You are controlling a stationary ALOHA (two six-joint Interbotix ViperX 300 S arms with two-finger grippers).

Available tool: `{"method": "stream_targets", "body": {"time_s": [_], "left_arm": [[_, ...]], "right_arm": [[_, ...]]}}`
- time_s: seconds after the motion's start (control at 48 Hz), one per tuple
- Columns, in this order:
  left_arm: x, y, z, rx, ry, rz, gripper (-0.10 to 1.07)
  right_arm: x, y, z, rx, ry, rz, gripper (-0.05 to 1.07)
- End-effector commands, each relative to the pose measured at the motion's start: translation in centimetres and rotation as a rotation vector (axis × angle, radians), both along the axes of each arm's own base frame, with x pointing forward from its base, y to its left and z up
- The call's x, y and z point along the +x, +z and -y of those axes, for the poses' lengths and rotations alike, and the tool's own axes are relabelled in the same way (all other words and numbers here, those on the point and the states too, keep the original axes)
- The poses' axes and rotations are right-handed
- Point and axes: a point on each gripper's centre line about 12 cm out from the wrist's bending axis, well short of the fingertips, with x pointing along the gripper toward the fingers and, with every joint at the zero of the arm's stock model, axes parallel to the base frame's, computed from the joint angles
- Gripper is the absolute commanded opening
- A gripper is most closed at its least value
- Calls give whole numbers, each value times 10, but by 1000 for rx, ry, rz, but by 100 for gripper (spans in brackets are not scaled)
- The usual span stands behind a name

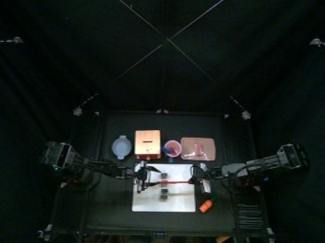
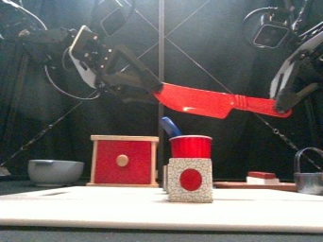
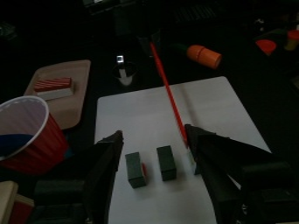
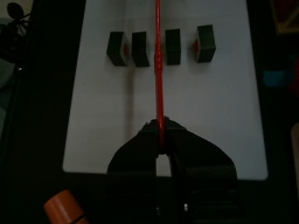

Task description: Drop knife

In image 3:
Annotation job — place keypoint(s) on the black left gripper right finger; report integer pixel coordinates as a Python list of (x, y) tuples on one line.
[(218, 163)]

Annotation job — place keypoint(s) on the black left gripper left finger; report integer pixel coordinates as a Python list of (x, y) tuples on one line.
[(101, 175)]

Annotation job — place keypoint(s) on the red toy knife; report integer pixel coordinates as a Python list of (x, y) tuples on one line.
[(170, 93)]

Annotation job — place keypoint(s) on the dark green toy block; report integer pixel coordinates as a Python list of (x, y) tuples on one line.
[(166, 162), (135, 170)]

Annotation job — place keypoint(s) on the red plastic cup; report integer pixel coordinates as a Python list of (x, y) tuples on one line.
[(39, 145)]

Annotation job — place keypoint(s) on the white cutting board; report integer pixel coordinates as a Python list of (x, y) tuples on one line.
[(147, 116)]

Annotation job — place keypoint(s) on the wooden box with red side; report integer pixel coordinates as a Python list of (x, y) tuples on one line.
[(11, 204)]

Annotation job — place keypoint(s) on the blue object inside cup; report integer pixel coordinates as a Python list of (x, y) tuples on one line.
[(11, 143)]

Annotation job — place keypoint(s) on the light wooden tray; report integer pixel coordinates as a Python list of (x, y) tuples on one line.
[(69, 96)]

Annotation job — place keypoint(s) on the red striped toy block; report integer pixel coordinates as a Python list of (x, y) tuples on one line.
[(53, 87)]

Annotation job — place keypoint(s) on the dark utensil with white tip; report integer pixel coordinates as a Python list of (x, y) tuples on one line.
[(124, 76)]

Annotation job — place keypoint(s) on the orange toy carrot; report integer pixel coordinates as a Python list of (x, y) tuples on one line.
[(203, 56)]

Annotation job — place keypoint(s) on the red orange toy piece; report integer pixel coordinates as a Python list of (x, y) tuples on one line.
[(266, 46)]

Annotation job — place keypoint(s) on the yellow toy with red cap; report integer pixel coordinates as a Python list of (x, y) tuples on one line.
[(292, 39)]

